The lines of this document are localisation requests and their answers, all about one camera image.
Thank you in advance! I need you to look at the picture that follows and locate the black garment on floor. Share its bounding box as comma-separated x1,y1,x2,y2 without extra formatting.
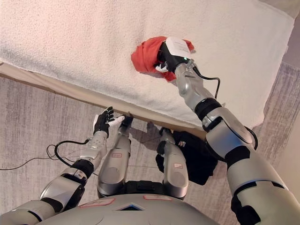
156,130,219,186

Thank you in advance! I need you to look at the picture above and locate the beige bed sheet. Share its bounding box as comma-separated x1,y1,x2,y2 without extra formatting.
0,62,207,135

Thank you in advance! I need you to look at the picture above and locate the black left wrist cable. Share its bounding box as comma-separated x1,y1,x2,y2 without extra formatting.
54,139,90,167

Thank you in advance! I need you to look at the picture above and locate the silver left robot leg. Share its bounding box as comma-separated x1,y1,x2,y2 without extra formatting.
97,116,134,198

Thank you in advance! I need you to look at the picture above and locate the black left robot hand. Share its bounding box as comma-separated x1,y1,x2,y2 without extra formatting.
93,106,126,136

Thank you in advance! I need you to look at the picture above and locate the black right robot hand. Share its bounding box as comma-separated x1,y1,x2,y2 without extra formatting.
155,36,195,73

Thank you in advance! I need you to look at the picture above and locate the brown bed frame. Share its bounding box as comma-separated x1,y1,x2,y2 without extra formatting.
0,72,207,141

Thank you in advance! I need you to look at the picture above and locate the silver robot leg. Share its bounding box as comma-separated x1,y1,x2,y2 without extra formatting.
156,127,189,200
97,116,134,198

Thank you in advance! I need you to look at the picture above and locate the silver right robot leg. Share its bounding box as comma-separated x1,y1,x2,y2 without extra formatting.
156,127,189,200

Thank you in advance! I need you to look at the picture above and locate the silver robot torso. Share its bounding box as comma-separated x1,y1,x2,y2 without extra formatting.
39,180,221,225

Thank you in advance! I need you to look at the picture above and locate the red garment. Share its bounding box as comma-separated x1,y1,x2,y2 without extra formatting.
130,35,197,82

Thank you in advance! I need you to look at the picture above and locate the large bed with blankets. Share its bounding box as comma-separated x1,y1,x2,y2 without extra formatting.
0,0,295,128

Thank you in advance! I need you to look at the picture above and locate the robot legs and torso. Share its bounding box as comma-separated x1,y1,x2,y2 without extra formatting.
0,60,300,225

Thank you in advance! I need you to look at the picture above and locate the thin black floor cable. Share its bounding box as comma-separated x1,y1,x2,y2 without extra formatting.
0,144,71,171

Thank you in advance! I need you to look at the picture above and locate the red bordered white label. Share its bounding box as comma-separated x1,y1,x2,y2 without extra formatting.
143,194,173,202
81,198,116,208

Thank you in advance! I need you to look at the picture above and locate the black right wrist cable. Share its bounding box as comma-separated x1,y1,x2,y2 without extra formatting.
191,65,221,99

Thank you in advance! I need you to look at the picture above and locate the beige duvet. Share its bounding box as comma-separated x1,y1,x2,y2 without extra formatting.
257,0,300,19

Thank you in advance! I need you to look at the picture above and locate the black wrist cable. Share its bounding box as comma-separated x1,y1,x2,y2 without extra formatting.
54,139,90,167
191,65,221,99

